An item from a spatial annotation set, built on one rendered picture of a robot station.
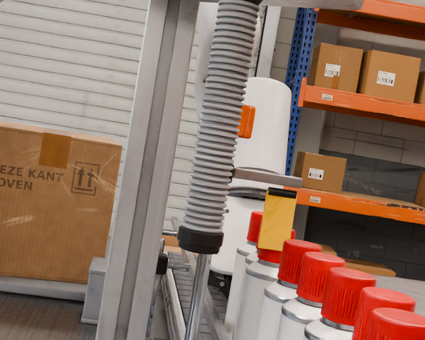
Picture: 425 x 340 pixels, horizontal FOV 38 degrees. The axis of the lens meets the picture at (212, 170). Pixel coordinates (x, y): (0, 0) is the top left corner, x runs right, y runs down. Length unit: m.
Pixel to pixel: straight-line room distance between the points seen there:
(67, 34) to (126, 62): 0.50
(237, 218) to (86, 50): 4.35
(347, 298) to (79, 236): 0.82
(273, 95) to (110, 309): 0.38
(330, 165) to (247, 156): 3.65
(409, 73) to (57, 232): 3.67
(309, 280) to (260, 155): 0.33
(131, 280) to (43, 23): 4.64
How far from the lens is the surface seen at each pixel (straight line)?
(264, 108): 0.82
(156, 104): 0.58
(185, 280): 1.23
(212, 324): 0.70
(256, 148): 0.80
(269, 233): 0.60
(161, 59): 0.58
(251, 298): 0.61
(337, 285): 0.44
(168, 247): 1.79
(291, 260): 0.53
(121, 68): 5.02
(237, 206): 0.79
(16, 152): 1.18
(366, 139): 5.28
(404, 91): 4.57
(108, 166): 1.18
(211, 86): 0.46
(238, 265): 0.72
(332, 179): 4.44
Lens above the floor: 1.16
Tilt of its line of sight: 3 degrees down
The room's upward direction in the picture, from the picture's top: 9 degrees clockwise
